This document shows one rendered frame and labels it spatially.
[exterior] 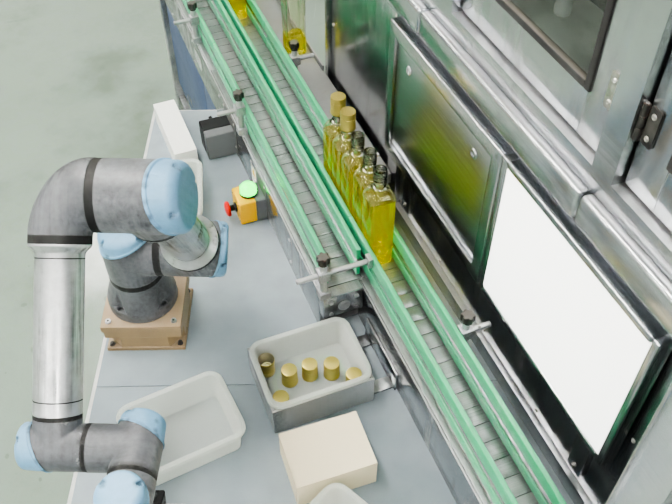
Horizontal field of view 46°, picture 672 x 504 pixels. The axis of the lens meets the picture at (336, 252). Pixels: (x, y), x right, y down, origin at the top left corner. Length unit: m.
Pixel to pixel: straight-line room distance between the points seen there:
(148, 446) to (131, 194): 0.38
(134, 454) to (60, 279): 0.28
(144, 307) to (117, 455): 0.54
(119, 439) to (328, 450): 0.46
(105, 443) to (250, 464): 0.44
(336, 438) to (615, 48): 0.87
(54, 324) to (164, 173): 0.28
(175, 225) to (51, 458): 0.40
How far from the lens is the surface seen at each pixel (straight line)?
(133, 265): 1.66
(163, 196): 1.21
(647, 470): 0.62
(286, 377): 1.69
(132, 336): 1.81
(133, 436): 1.28
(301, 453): 1.58
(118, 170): 1.24
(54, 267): 1.27
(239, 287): 1.92
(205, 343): 1.83
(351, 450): 1.58
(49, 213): 1.26
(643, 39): 1.10
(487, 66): 1.45
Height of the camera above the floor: 2.21
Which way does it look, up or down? 47 degrees down
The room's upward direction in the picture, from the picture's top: straight up
